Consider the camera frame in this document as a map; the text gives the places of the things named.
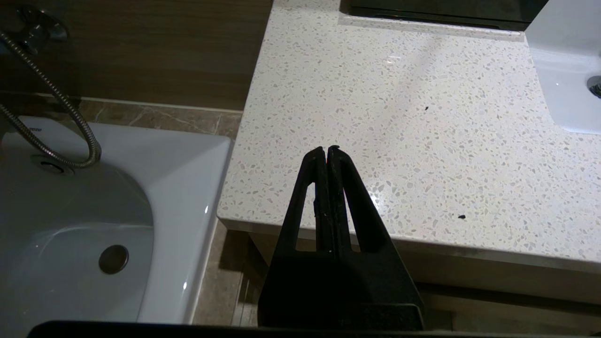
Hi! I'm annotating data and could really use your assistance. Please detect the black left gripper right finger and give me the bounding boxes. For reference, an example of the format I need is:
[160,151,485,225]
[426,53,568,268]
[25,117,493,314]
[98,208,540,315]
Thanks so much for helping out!
[328,145,426,330]

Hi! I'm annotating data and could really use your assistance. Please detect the black glossy box drawer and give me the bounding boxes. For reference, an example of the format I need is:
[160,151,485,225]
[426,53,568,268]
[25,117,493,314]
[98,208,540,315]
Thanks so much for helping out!
[340,0,550,31]

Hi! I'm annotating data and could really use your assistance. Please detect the round tub drain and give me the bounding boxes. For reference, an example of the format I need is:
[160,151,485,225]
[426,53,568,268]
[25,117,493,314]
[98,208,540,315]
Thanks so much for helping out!
[98,244,130,276]

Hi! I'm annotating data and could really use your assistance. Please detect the chrome tub valve handle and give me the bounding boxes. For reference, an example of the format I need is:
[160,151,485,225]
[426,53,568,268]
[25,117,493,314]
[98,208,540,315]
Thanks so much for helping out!
[12,6,69,56]

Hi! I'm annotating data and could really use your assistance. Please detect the white rectangular sink basin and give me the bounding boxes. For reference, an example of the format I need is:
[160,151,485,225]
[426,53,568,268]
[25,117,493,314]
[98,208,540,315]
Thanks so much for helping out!
[525,0,601,136]

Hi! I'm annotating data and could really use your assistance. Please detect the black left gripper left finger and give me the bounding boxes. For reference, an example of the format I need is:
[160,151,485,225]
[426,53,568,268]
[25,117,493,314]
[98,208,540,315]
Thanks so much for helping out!
[257,146,339,330]

